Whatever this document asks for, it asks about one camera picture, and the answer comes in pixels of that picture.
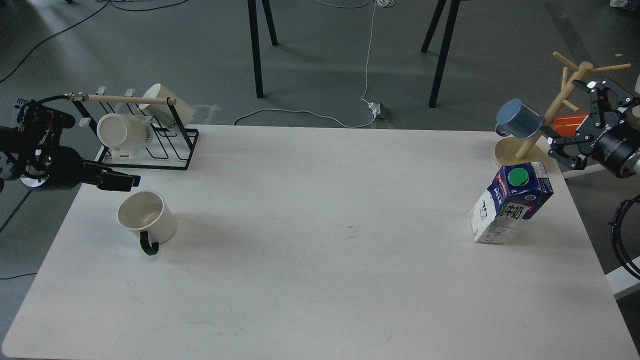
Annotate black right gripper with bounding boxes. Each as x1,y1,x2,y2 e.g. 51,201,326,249
540,78,640,178

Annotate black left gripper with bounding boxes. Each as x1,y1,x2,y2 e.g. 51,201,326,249
20,147,141,192

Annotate white mug black handle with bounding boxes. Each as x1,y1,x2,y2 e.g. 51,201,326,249
116,191,178,256

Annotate blue milk carton green cap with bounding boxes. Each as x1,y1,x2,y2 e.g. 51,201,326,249
470,161,554,244

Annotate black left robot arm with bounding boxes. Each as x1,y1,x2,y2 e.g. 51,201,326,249
0,95,141,192

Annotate orange mug on tree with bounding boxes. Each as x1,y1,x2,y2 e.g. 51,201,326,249
553,112,590,138

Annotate white mug on rack front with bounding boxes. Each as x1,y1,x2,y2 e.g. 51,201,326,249
96,113,154,160

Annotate white chair base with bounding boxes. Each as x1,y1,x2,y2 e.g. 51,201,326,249
562,163,606,180

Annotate blue mug on tree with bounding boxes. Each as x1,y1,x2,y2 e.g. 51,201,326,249
494,98,544,141

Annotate wooden mug tree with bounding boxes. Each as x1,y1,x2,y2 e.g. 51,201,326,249
493,51,632,166

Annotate cream mug on rack back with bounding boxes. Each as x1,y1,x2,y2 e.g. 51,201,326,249
137,83,195,133

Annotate black table leg right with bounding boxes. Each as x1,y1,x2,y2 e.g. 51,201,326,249
420,0,461,109

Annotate black table leg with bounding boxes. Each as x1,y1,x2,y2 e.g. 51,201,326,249
247,0,279,99
420,0,461,109

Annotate white power adapter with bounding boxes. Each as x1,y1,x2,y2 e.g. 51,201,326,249
367,102,391,122

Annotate black table leg left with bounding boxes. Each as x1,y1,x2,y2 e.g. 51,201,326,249
247,0,279,99

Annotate black wire mug rack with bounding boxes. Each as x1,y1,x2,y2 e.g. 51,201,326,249
66,88,199,171

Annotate black floor cable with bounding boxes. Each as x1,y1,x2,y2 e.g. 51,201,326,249
0,0,188,84

